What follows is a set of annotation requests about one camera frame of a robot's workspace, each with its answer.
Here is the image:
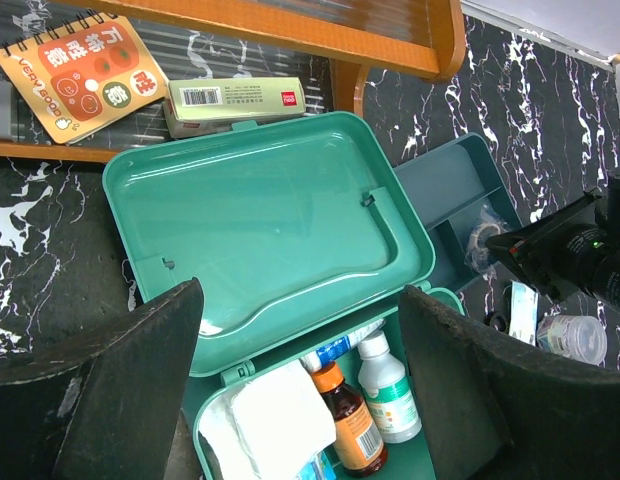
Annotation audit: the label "yellow small box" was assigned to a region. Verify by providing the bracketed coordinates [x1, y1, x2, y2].
[0, 81, 14, 141]

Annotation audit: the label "white bottle green label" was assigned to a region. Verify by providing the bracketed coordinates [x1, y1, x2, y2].
[358, 330, 422, 444]

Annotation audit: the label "orange medicine box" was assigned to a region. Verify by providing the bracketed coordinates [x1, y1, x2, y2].
[0, 12, 167, 144]

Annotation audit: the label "black scissors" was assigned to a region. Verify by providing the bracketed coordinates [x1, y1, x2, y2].
[484, 285, 512, 334]

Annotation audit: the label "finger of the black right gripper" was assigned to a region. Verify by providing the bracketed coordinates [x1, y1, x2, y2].
[486, 192, 603, 300]

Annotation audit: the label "white gauze pad packet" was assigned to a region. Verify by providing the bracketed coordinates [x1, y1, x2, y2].
[195, 360, 336, 479]

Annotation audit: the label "white-blue ointment tube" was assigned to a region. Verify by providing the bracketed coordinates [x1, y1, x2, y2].
[300, 318, 385, 373]

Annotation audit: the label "wooden orange shelf rack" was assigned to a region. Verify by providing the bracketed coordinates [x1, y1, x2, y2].
[0, 0, 466, 164]

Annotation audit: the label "bag of blue-white packets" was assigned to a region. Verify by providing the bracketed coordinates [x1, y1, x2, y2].
[294, 452, 336, 480]

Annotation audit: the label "blue-grey divided tray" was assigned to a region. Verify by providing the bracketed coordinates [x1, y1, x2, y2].
[394, 133, 522, 292]

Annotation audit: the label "white-green medicine box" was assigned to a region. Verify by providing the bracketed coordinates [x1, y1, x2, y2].
[163, 77, 306, 139]

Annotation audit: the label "clear round container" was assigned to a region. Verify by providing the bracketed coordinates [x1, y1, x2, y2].
[536, 315, 607, 366]

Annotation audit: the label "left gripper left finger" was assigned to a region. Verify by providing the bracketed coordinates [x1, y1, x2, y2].
[0, 279, 204, 479]

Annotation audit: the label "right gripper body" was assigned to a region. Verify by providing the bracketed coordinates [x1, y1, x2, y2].
[569, 167, 620, 313]

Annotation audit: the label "brown bottle orange cap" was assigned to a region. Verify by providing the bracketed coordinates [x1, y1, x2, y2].
[311, 362, 388, 478]

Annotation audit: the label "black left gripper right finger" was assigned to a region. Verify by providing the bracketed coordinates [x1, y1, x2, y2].
[398, 286, 620, 479]

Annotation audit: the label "teal medicine kit box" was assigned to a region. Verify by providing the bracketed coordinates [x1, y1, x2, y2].
[102, 111, 462, 479]

